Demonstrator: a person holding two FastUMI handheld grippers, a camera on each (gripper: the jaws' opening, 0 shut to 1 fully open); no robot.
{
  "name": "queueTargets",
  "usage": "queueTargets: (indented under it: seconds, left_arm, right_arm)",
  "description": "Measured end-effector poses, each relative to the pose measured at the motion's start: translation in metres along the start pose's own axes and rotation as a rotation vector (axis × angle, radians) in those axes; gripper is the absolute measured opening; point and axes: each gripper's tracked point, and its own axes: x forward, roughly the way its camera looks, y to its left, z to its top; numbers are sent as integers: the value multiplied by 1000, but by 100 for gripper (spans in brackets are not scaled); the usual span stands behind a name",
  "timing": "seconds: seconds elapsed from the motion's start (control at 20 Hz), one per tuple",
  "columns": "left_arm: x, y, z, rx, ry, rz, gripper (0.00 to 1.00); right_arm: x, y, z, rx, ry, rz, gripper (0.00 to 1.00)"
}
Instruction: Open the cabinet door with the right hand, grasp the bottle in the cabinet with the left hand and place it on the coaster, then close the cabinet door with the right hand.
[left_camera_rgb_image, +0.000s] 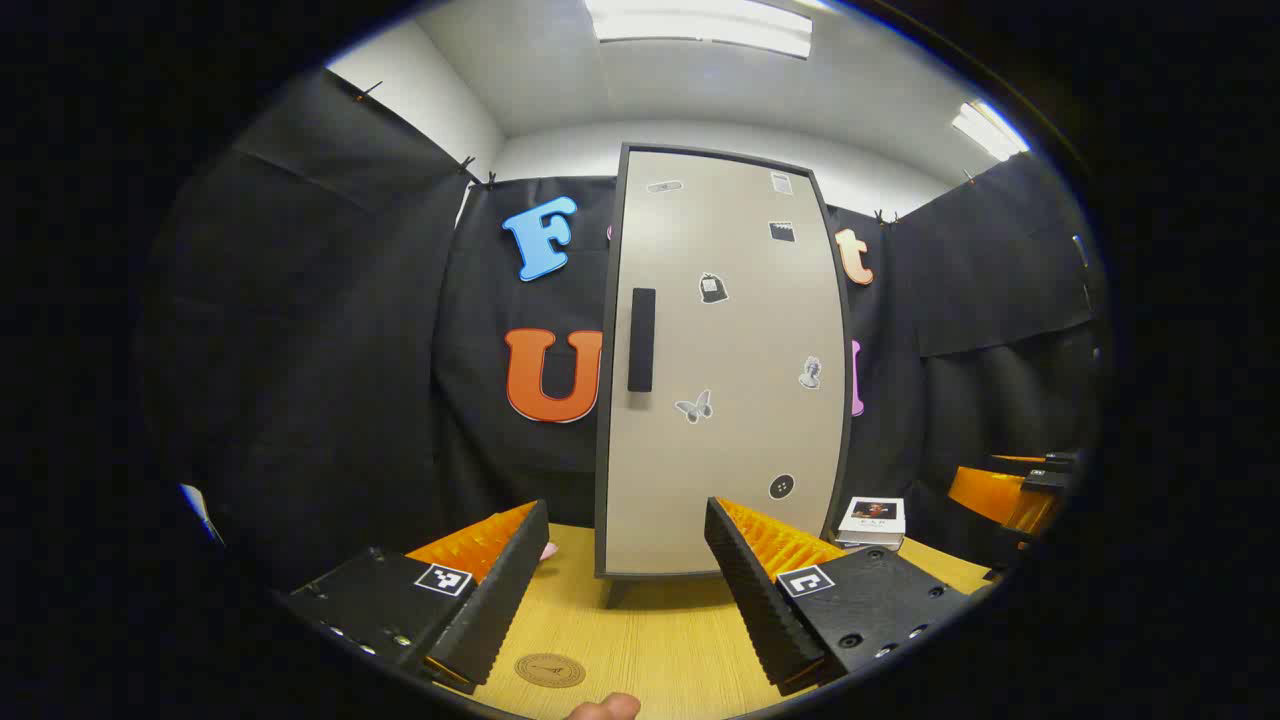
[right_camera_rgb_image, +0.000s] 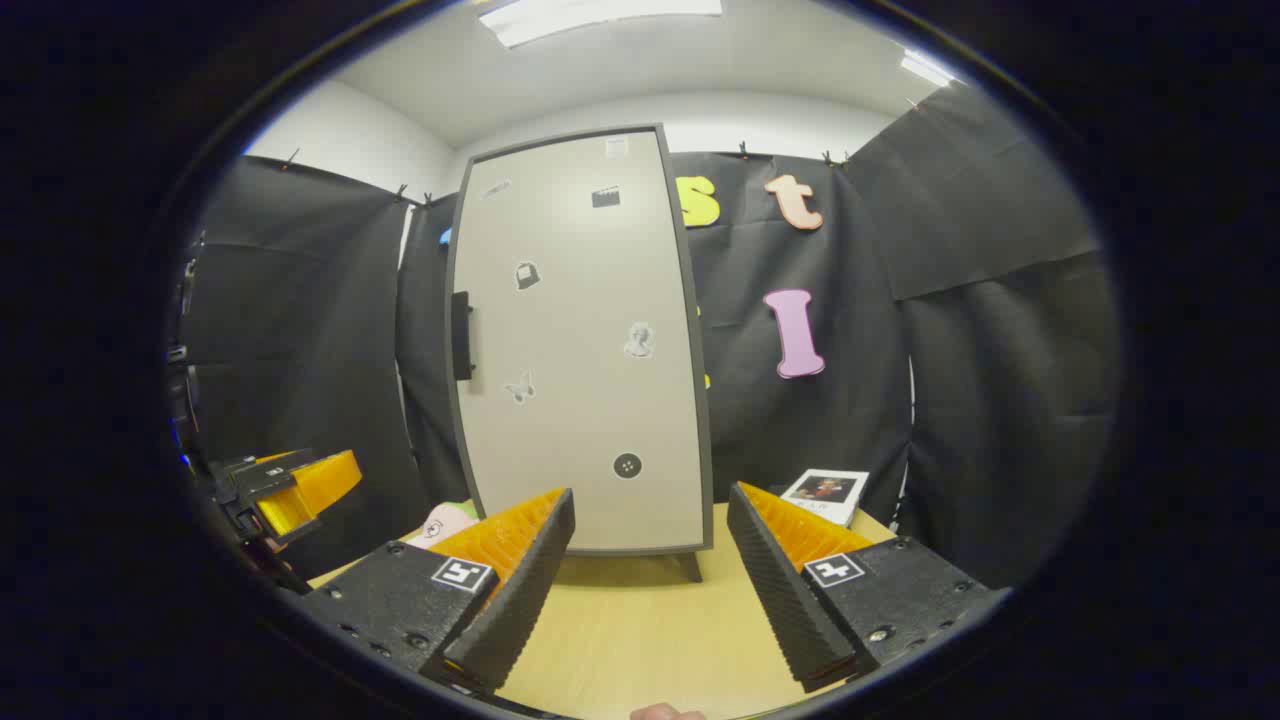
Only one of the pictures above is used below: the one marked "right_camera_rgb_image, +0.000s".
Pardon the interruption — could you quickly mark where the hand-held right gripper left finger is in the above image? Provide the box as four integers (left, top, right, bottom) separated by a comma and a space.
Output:
298, 487, 577, 694

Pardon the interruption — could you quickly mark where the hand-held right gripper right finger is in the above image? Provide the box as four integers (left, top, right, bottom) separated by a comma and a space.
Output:
726, 481, 1004, 694

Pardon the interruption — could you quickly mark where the grey cabinet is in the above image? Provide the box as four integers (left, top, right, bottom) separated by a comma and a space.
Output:
445, 123, 715, 584

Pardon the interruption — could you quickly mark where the black door handle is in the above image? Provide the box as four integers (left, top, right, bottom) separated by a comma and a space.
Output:
451, 291, 477, 382

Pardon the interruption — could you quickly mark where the beige cabinet door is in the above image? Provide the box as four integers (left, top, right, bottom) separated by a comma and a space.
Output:
447, 128, 707, 553

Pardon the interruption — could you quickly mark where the pink plush toy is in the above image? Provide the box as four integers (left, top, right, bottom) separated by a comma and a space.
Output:
405, 502, 481, 549

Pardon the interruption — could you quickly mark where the white book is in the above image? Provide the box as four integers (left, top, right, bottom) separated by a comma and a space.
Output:
780, 468, 871, 528

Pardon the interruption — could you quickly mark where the black backdrop cloth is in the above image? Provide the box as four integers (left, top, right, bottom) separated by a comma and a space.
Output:
175, 85, 1118, 591

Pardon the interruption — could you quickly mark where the small ceiling light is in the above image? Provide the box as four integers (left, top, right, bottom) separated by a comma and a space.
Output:
900, 50, 956, 89

